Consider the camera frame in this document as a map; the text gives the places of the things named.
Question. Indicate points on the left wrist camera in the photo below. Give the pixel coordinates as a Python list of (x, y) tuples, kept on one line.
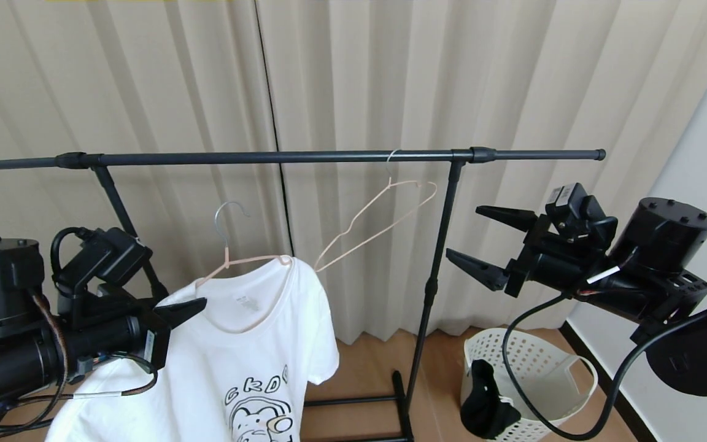
[(108, 258)]

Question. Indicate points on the black clothes rack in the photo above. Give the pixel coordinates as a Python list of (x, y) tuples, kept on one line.
[(267, 157)]

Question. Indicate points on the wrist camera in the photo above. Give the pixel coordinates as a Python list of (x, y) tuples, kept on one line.
[(580, 215), (108, 258)]

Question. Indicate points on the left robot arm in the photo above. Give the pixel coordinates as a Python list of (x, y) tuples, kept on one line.
[(3, 331)]

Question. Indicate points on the white laundry basket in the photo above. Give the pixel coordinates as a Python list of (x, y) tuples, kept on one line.
[(550, 368)]

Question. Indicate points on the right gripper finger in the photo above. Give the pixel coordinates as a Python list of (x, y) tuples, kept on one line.
[(479, 270), (510, 218)]

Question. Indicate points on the black garment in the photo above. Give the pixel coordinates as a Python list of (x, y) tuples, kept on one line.
[(485, 405)]

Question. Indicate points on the pink clothes hanger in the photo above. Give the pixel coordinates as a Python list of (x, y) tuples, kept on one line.
[(390, 222), (226, 245)]

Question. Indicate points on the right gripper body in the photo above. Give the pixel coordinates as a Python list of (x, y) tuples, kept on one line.
[(556, 264)]

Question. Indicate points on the white garment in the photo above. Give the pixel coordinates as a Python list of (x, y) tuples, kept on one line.
[(218, 344)]

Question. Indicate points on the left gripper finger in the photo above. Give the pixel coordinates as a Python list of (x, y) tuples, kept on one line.
[(178, 312)]

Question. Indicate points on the beige curtain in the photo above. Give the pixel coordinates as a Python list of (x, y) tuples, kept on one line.
[(513, 73)]

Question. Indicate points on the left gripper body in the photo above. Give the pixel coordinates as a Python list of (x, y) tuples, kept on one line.
[(126, 341)]

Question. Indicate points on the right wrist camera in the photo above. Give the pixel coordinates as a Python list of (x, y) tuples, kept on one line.
[(580, 215)]

